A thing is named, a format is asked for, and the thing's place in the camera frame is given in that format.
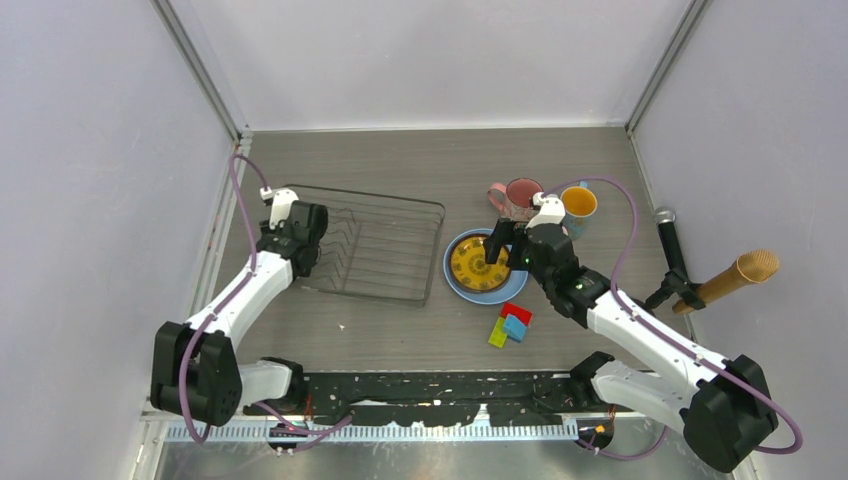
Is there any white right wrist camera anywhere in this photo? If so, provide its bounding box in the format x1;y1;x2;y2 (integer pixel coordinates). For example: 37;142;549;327
526;192;566;229

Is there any yellow-green toy block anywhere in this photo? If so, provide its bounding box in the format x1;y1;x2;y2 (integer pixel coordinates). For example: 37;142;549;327
488;317;508;349

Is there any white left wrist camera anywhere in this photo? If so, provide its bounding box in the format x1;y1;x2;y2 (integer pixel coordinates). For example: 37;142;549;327
259;187;299;230

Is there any yellow patterned plate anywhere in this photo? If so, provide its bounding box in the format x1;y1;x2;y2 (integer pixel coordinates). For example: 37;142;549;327
446;233;511;294

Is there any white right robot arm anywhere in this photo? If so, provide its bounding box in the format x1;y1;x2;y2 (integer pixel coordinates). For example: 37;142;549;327
483;219;779;473

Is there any red toy block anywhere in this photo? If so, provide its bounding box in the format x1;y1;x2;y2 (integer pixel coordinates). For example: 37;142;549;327
499;302;533;326

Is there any light blue plate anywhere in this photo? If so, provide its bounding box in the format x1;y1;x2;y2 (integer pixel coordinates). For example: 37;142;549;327
443;228;529;305

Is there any black microphone stand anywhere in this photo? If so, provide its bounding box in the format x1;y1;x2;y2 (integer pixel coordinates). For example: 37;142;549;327
644;268;706;310

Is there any black silver microphone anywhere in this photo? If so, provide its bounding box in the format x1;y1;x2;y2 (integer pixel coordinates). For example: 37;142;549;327
653;207;688;278

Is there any blue butterfly mug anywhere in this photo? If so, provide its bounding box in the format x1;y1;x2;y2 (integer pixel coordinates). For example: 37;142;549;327
560;181;598;240

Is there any gold microphone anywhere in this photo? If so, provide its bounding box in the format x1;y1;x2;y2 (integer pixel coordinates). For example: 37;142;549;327
672;249;780;315

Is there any black wire dish rack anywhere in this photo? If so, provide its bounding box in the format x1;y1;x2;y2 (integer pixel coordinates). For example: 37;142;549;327
286;184;445;307

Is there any patterned pink mug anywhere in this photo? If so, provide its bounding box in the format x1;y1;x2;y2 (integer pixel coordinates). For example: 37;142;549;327
487;178;543;222

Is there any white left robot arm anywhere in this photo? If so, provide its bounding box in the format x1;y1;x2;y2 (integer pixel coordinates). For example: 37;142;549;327
149;200;328;427

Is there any blue toy block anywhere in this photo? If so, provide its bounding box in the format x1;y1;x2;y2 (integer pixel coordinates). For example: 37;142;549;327
502;314;528;343

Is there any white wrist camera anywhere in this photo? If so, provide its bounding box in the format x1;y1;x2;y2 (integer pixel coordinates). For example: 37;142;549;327
259;187;299;230
526;192;566;229

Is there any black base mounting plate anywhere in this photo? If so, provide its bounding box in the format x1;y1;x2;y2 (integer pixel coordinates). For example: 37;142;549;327
268;371;628;427

